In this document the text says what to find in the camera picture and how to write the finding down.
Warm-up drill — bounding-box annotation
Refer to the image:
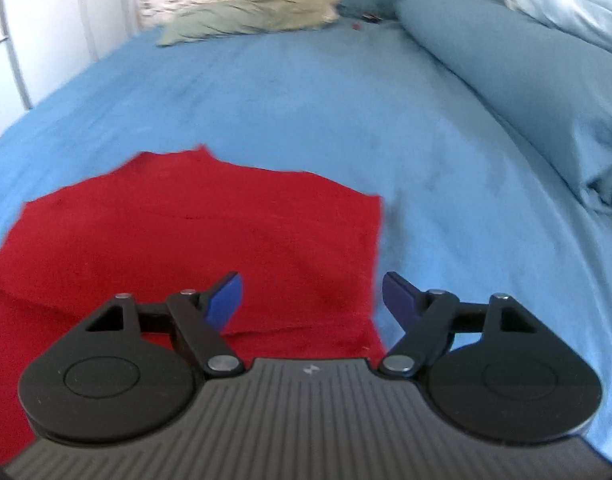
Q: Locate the red garment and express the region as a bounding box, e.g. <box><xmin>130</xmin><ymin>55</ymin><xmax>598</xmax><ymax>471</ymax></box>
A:
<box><xmin>0</xmin><ymin>148</ymin><xmax>384</xmax><ymax>464</ymax></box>

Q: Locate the blue bed sheet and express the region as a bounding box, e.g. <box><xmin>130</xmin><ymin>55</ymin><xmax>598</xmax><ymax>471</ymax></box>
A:
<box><xmin>0</xmin><ymin>20</ymin><xmax>612</xmax><ymax>460</ymax></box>

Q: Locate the teal bolster duvet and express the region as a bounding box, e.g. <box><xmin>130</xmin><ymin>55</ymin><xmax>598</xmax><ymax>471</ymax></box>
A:
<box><xmin>395</xmin><ymin>0</ymin><xmax>612</xmax><ymax>211</ymax></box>

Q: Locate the white wardrobe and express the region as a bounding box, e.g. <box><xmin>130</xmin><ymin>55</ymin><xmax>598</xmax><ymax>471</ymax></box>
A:
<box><xmin>0</xmin><ymin>0</ymin><xmax>138</xmax><ymax>133</ymax></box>

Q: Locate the small dark object on bed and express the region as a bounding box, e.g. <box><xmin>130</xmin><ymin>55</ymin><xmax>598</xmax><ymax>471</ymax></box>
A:
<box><xmin>353</xmin><ymin>13</ymin><xmax>383</xmax><ymax>30</ymax></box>

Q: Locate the green pillow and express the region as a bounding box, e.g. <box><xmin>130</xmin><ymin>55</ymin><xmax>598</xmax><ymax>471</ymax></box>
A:
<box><xmin>157</xmin><ymin>0</ymin><xmax>338</xmax><ymax>47</ymax></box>

